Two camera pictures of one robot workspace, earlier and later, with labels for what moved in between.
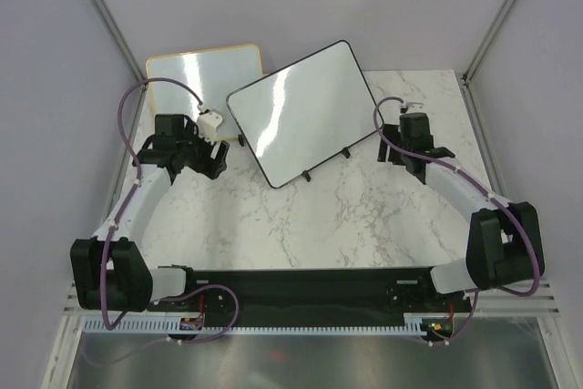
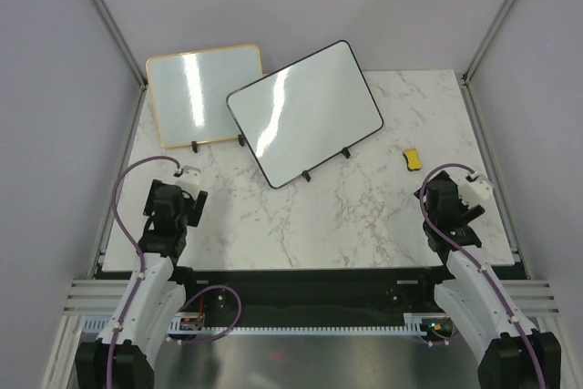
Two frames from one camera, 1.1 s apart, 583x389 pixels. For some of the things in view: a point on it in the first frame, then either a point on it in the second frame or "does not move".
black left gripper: [211, 158] -> [196, 209]
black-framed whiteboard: [306, 113] does not move
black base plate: [315, 293] does not move
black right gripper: [391, 131] -> [466, 214]
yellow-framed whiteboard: [212, 75] does not move
